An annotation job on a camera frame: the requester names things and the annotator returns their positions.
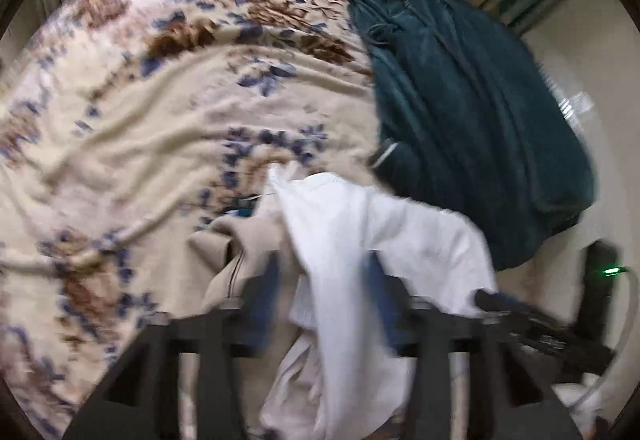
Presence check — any white t-shirt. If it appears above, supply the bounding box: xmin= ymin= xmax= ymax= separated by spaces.
xmin=265 ymin=165 xmax=498 ymax=440

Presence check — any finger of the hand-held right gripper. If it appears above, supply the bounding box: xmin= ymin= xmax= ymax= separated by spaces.
xmin=474 ymin=288 xmax=617 ymax=375

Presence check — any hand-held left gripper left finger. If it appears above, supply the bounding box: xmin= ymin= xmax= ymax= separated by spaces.
xmin=62 ymin=250 xmax=301 ymax=440

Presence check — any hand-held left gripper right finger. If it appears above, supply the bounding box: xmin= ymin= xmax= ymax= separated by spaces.
xmin=367 ymin=253 xmax=583 ymax=440

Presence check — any beige garment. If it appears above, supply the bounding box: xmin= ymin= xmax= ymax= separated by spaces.
xmin=189 ymin=197 xmax=326 ymax=440

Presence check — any floral and plaid printed blanket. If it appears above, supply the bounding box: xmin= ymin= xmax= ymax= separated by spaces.
xmin=0 ymin=0 xmax=396 ymax=438

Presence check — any teal velvet cloth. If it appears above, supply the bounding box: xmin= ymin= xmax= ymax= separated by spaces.
xmin=342 ymin=0 xmax=597 ymax=272

